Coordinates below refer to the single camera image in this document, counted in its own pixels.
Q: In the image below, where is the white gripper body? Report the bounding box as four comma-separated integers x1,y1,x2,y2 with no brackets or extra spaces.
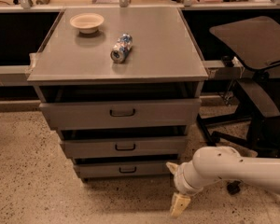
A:
173,161,203,196

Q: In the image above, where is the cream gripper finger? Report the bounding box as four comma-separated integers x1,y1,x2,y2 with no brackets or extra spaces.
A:
166,161,179,174
170,192,190,217

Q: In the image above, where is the grey bottom drawer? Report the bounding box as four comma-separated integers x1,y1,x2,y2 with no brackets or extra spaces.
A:
74,161,170,179

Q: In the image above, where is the grey drawer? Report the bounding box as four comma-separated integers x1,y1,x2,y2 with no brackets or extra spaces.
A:
60,136,186,159
74,161,170,179
40,99,201,130

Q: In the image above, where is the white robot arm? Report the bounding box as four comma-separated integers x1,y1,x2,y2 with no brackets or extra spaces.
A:
166,147,280,217

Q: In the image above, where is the grey middle drawer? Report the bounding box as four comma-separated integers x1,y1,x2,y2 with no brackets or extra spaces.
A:
60,136,186,159

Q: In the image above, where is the grey top drawer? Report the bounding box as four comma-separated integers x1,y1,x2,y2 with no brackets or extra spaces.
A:
40,99,201,130

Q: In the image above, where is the grey drawer cabinet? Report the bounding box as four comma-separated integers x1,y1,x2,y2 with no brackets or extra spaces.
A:
28,7,207,166

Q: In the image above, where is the blue white soda can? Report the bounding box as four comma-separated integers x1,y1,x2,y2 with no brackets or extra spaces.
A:
110,34,133,63

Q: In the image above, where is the black office chair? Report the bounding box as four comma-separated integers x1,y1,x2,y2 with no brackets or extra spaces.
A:
193,16,280,159

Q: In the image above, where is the beige paper bowl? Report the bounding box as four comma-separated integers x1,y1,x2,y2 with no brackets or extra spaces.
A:
70,13,105,34

